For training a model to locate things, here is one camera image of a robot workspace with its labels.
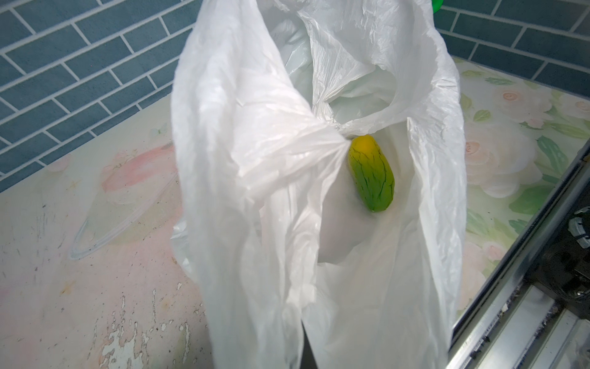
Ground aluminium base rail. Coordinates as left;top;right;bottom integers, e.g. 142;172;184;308
448;147;589;368

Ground green yellow mango fruit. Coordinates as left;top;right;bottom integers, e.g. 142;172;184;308
347;135;395;212

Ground white plastic bag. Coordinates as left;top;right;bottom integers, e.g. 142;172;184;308
171;1;466;368

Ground green plastic basket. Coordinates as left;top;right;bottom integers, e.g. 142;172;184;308
431;0;443;13

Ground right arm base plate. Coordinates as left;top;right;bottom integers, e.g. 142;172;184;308
527;189;589;320

